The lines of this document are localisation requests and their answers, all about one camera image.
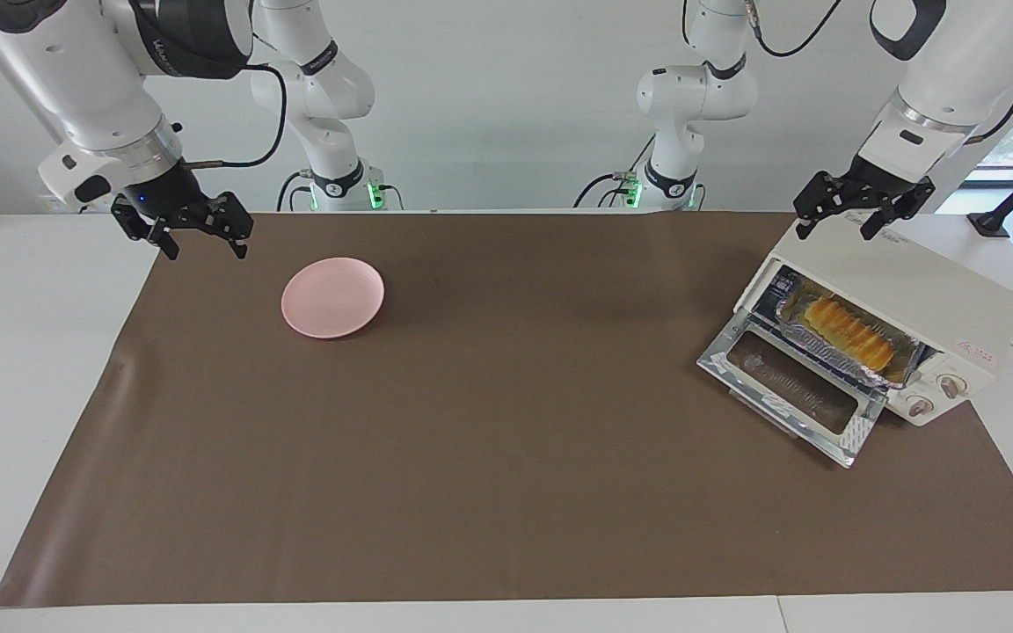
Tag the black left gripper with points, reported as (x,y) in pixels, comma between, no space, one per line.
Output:
(874,189)

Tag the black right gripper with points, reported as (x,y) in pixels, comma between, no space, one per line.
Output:
(171,198)

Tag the yellow ridged bread loaf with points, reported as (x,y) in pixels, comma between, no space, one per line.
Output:
(849,334)

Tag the silver foil baking tray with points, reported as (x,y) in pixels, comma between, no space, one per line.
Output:
(823,347)

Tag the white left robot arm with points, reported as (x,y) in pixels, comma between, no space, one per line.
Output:
(955,70)

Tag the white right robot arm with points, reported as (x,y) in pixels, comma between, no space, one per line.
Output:
(76,79)

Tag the cream toaster oven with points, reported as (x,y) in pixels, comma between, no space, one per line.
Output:
(920,290)

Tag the beige oven knob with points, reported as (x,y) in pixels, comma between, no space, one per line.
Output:
(918,405)
(951,384)

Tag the glass oven door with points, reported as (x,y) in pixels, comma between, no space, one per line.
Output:
(858,435)

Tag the pink round plate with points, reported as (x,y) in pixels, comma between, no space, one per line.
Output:
(331,299)

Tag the brown table mat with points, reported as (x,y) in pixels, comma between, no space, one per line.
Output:
(515,510)

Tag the white wall power strip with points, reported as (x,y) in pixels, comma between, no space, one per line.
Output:
(76,207)

